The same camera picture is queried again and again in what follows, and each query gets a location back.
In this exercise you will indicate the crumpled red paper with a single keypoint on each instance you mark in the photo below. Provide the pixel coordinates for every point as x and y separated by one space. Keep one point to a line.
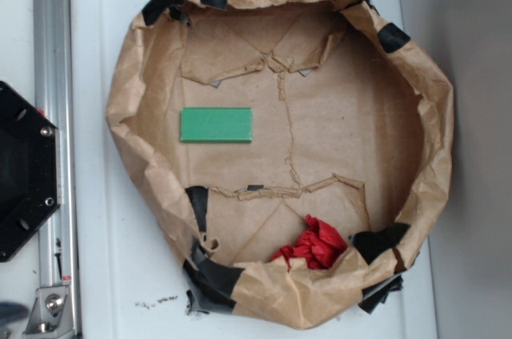
320 245

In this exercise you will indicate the green rectangular block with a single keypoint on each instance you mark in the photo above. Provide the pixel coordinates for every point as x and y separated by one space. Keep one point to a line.
216 124

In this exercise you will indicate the white plastic board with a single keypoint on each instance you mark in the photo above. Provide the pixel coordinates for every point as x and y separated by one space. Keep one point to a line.
131 284

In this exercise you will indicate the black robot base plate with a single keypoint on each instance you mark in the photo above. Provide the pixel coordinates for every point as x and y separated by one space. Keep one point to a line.
29 177

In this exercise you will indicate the metal corner bracket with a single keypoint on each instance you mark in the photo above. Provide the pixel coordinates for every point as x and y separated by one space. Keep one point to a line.
51 315

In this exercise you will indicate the aluminium extrusion rail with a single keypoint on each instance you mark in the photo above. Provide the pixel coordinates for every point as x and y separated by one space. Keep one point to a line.
58 241

